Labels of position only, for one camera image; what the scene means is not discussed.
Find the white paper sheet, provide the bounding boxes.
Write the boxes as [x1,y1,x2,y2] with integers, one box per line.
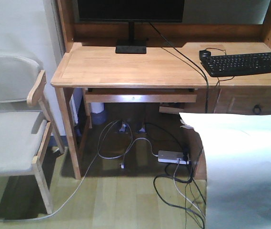
[181,113,271,229]

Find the wooden desk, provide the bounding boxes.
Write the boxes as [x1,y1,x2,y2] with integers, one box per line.
[51,0,271,179]

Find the white power strip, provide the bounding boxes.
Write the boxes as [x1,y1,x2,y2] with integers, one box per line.
[158,150,190,165]

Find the black computer mouse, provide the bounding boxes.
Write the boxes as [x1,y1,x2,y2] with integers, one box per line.
[199,50,211,59]

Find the black computer monitor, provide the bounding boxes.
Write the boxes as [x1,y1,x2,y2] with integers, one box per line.
[74,0,184,54]

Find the black keyboard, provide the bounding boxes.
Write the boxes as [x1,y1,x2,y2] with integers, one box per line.
[200,52,271,77]

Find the wooden chair grey cushions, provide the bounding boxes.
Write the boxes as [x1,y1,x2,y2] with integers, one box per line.
[0,54,65,214]

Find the long white floor cable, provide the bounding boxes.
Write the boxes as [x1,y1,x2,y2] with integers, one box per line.
[4,120,131,221]

